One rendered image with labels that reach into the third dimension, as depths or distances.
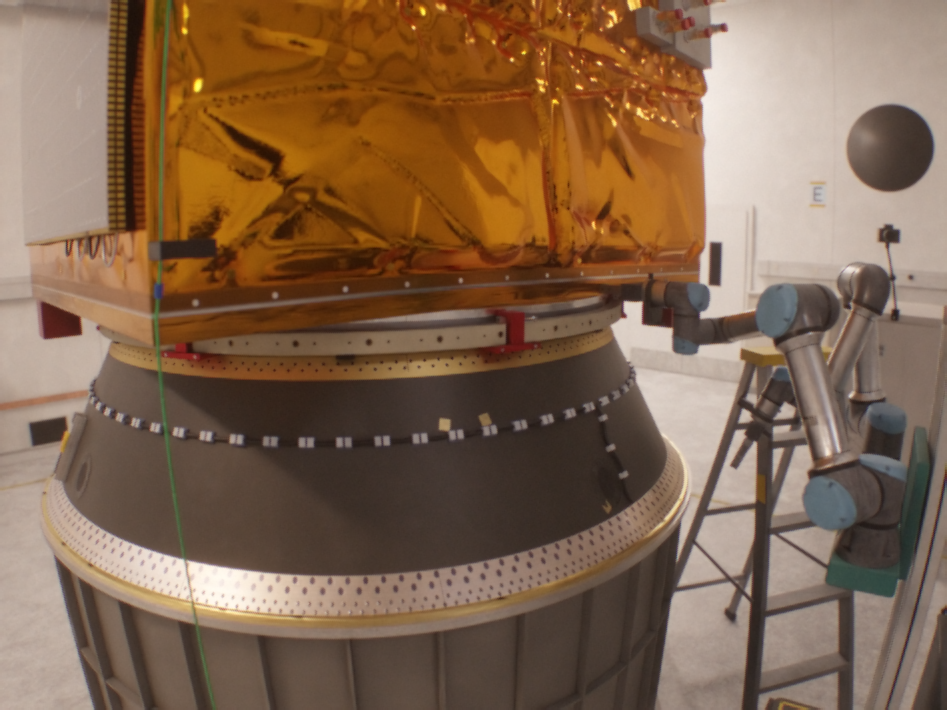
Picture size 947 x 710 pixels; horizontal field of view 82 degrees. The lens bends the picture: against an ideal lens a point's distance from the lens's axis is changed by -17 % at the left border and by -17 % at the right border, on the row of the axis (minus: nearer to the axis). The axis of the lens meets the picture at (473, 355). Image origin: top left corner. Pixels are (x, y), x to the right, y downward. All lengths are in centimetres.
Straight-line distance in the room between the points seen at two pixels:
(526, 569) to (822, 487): 65
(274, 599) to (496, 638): 49
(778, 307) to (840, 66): 772
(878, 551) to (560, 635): 75
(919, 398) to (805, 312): 327
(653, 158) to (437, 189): 92
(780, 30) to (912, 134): 222
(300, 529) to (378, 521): 17
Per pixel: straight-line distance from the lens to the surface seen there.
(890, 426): 198
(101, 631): 189
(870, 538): 154
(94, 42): 132
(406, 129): 131
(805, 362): 142
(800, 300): 144
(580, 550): 152
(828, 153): 885
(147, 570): 155
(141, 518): 160
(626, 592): 175
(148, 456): 161
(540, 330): 154
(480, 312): 148
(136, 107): 116
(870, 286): 191
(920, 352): 461
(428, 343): 140
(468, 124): 144
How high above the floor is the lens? 191
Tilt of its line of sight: 10 degrees down
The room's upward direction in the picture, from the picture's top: straight up
